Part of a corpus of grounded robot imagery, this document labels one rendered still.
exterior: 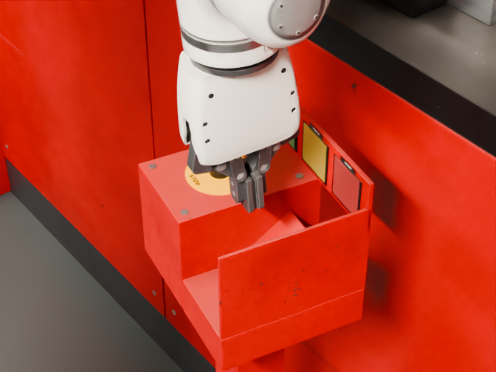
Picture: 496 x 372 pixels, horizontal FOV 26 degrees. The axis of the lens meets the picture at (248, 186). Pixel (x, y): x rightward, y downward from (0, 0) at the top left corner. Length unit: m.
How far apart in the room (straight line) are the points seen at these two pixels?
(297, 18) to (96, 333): 1.33
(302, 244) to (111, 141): 0.83
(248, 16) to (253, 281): 0.32
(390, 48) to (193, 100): 0.30
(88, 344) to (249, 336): 0.99
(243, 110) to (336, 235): 0.18
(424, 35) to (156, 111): 0.56
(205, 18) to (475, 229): 0.42
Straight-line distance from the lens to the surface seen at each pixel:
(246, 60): 0.86
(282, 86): 0.91
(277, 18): 0.76
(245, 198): 0.98
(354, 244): 1.04
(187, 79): 0.89
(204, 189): 1.08
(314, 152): 1.08
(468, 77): 1.09
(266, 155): 0.96
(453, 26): 1.18
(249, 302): 1.02
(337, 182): 1.05
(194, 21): 0.85
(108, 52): 1.67
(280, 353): 1.21
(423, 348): 1.30
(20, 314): 2.09
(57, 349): 2.01
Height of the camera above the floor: 1.46
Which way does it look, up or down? 39 degrees down
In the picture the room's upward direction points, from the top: straight up
